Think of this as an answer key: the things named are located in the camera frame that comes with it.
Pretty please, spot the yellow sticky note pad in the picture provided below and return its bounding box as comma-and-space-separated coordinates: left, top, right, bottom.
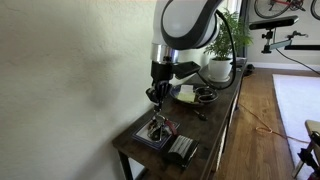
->
176, 91, 197, 104

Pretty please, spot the dark wooden console table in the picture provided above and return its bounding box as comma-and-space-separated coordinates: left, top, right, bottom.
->
112, 58, 250, 180

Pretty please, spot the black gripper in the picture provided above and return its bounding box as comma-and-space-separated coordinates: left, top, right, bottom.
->
145, 78, 174, 114

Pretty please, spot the white plant pot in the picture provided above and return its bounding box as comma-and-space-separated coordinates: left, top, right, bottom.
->
207, 56, 233, 83

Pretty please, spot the square blue-rimmed tray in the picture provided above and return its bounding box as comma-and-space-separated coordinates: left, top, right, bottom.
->
130, 116, 181, 151

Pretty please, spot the black car key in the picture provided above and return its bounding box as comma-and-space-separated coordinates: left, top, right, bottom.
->
193, 109, 209, 122

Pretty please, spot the key bunch with red strap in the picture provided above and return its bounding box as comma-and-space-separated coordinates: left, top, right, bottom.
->
146, 114, 179, 143

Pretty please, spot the orange floor cable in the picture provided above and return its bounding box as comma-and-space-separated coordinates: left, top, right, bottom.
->
237, 102, 312, 145

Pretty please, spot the black bar camera on stand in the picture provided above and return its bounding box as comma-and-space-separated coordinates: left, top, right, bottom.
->
248, 14, 300, 55

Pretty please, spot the thin black stand cable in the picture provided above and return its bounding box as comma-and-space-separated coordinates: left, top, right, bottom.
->
275, 48, 320, 77

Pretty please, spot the white rug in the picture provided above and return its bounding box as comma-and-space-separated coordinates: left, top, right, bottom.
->
272, 73, 320, 168

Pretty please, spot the light wooden chair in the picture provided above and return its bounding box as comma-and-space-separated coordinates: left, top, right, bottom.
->
292, 119, 320, 180

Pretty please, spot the white paper slip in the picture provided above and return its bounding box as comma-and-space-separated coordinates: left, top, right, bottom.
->
179, 84, 195, 95

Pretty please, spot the black wall rail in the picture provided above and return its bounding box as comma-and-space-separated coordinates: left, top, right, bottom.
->
284, 43, 320, 51

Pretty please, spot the small dark box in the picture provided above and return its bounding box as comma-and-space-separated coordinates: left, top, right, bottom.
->
233, 56, 248, 72

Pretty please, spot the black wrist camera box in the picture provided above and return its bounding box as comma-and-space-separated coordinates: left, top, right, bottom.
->
172, 60, 202, 80

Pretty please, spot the bicycle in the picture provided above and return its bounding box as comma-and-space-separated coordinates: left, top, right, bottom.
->
253, 0, 320, 21

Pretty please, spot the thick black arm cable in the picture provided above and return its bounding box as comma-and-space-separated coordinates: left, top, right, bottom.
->
195, 9, 238, 91

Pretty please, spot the round dark blue bowl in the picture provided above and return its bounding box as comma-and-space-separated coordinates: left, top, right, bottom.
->
169, 82, 220, 107

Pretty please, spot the small black floor object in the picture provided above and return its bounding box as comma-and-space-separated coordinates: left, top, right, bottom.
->
244, 63, 257, 77

